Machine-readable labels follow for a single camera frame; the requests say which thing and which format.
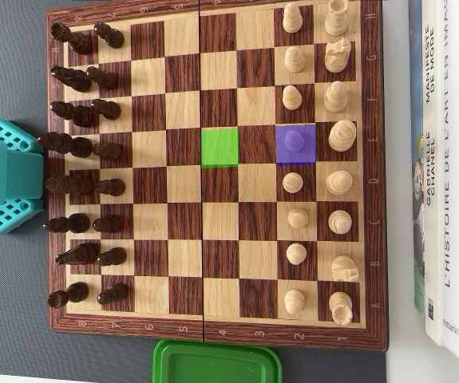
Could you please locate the dark brown wooden bishop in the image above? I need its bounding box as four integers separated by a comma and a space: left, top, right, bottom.
49, 101, 94, 128
43, 213, 91, 235

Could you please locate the dark brown wooden rook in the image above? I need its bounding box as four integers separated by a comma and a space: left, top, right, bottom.
49, 22, 93, 55
48, 282, 89, 309

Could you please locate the dark brown wooden queen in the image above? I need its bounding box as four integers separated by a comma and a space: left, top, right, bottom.
44, 174, 96, 196

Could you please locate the dark brown wooden knight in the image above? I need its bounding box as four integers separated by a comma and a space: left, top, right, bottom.
49, 65, 93, 93
55, 242, 101, 267

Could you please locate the white wooden bishop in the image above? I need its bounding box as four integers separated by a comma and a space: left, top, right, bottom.
327, 209, 353, 235
323, 81, 349, 114

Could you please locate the dark brown wooden king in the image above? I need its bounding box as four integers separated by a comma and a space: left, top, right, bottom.
37, 132, 93, 158

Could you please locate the white wooden rook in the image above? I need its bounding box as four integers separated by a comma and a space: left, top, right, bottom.
327, 291, 354, 325
323, 0, 352, 37

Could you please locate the white wooden pawn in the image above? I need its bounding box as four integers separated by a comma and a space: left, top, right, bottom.
283, 45, 307, 73
283, 2, 303, 34
287, 207, 309, 230
283, 288, 307, 315
285, 243, 308, 267
282, 85, 303, 112
282, 172, 304, 195
284, 130, 305, 152

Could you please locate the green plastic container lid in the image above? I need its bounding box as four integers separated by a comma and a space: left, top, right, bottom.
152, 338, 283, 383

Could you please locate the white wooden queen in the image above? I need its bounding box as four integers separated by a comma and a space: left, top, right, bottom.
325, 170, 353, 196

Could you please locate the white wooden king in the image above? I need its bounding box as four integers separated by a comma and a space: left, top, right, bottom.
327, 119, 358, 152

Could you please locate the white wooden knight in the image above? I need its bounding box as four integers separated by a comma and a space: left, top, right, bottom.
323, 38, 353, 74
330, 255, 360, 283

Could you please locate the white Gabrielle Chanel book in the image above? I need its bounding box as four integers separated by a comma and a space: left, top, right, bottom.
419, 0, 448, 347

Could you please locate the wooden folding chess board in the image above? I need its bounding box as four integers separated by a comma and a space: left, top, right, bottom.
46, 0, 390, 353

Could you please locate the dark brown wooden pawn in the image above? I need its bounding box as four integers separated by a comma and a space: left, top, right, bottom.
91, 98, 122, 120
96, 178, 126, 196
92, 142, 123, 160
92, 215, 121, 234
93, 22, 125, 49
85, 66, 117, 91
96, 247, 128, 267
97, 282, 129, 306

